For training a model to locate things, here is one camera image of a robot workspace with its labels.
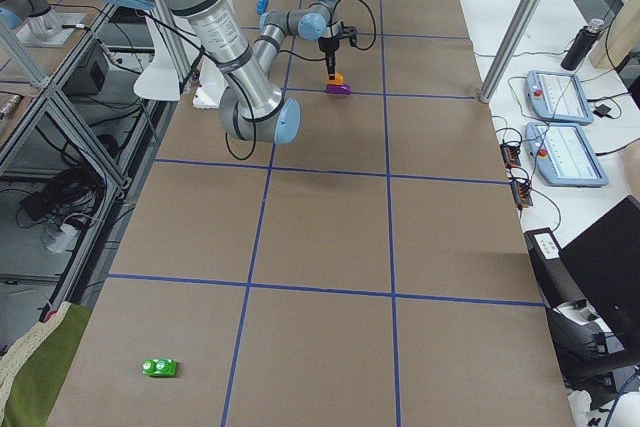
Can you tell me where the purple trapezoid block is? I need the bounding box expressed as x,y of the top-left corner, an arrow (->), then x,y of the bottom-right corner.
325,83 -> 351,96

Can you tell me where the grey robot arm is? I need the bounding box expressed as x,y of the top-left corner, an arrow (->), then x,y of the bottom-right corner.
1,0 -> 51,30
103,0 -> 357,144

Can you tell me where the far blue teach pendant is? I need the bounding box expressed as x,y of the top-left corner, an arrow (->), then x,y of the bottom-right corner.
525,70 -> 593,125

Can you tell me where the green cloth with fringe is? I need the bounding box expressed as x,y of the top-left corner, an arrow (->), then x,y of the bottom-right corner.
1,302 -> 91,426

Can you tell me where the black water bottle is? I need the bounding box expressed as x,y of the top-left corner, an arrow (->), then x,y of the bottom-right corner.
560,18 -> 604,71

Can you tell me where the near blue teach pendant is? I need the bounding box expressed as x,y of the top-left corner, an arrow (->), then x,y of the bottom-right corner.
524,122 -> 609,188

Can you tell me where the orange trapezoid block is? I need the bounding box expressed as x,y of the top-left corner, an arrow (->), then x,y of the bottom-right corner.
326,72 -> 345,86

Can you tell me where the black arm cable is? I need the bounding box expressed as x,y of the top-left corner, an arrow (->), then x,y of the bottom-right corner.
329,0 -> 377,52

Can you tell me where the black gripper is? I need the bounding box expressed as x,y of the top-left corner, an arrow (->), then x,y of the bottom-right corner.
319,22 -> 358,80

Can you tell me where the black laptop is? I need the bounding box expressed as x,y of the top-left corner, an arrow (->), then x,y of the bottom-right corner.
560,195 -> 639,347

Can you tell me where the orange black connector strip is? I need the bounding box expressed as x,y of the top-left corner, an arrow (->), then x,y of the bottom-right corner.
500,142 -> 533,212

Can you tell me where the green block pair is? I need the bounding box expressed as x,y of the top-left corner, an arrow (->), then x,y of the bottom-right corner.
141,358 -> 178,378

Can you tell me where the blue teach pendant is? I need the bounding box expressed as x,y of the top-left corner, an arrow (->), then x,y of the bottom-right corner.
524,122 -> 609,188
525,70 -> 593,125

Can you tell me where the aluminium side frame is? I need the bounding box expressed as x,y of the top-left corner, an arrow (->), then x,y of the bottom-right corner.
1,0 -> 174,342

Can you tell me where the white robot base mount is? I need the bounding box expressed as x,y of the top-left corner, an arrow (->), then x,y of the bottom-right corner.
134,0 -> 227,109

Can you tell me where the aluminium frame post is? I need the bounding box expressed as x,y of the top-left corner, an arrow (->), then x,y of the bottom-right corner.
478,0 -> 541,104

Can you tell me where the long blue studded block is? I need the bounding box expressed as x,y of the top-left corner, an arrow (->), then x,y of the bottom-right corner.
256,0 -> 269,16

